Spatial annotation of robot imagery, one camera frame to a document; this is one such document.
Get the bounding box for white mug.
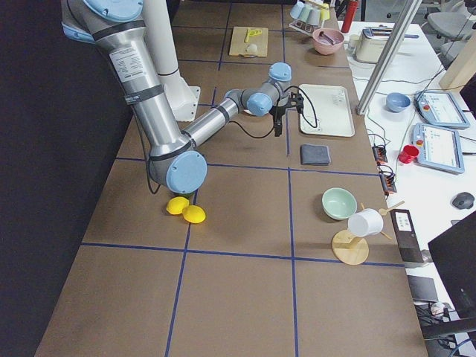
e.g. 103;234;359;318
347;208;384;237

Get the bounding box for mint green bowl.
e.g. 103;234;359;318
321;187;357;220

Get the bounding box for cream paper cup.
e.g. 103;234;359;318
347;34;360;54

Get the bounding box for teach pendant near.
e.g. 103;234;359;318
412;123;465;174

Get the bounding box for black power strip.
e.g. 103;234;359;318
372;145;397;197

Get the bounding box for wooden mug stand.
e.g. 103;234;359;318
332;201;405;266

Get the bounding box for yellow cup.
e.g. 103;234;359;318
320;4;330;22

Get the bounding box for aluminium frame post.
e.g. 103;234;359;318
356;0;422;115

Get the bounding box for lemon slices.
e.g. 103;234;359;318
250;28;263;36

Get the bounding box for black monitor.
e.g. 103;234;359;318
422;213;475;340

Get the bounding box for pink bowl with ice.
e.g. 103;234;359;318
312;28;344;55

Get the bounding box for yellow lemon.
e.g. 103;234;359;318
166;196;190;215
181;205;206;224

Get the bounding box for bamboo cutting board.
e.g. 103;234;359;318
228;27;268;58

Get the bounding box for red bottle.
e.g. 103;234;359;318
341;0;359;33

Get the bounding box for blue bowl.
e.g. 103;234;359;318
385;92;411;113

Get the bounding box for acrylic cup rack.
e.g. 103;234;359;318
289;16;326;36

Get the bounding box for light blue cup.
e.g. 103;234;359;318
307;7;321;26

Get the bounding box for white steamed bun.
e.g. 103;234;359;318
245;43;257;56

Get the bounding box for black remote box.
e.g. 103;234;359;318
390;209;424;268

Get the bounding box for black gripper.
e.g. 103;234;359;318
269;97;292;137

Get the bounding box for cream toaster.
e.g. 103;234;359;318
354;27;392;64

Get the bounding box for mint cup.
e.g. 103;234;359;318
298;4;313;22

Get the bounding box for cream round plate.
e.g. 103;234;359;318
243;109;260;117

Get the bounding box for teach pendant far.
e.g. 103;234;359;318
415;90;470;129

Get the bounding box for cream bear tray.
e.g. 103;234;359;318
299;84;355;138

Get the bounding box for teach pendant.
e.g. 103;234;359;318
412;123;465;174
415;90;470;129

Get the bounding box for grey folded cloth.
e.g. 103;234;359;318
300;144;331;166

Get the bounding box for black computer mouse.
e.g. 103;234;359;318
451;192;475;210

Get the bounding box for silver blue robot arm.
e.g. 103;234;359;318
61;1;299;194

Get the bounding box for red mug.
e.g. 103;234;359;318
398;144;419;164

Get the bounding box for white robot base pillar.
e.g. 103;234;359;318
142;0;201;122

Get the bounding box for grey blue cup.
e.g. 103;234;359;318
290;1;305;19

